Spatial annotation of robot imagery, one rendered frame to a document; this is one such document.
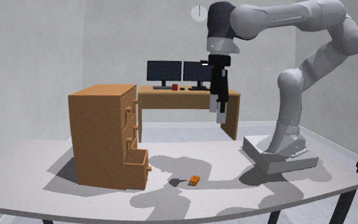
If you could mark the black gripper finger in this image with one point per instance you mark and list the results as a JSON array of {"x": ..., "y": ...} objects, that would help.
[
  {"x": 222, "y": 91},
  {"x": 213, "y": 94}
]

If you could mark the brown wooden chest of drawers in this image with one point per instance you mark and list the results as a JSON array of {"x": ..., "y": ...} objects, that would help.
[{"x": 96, "y": 133}]

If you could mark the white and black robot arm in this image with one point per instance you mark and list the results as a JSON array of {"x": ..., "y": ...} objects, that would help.
[{"x": 224, "y": 19}]

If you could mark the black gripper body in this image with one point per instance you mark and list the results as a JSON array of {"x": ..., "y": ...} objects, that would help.
[{"x": 219, "y": 61}]

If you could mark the orange nine-volt battery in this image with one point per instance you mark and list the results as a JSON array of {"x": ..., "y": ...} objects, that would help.
[{"x": 194, "y": 180}]

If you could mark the brown wooden drawer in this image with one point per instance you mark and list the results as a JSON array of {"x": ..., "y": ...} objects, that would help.
[
  {"x": 133, "y": 126},
  {"x": 134, "y": 145},
  {"x": 133, "y": 100},
  {"x": 125, "y": 109},
  {"x": 126, "y": 140},
  {"x": 136, "y": 168}
]

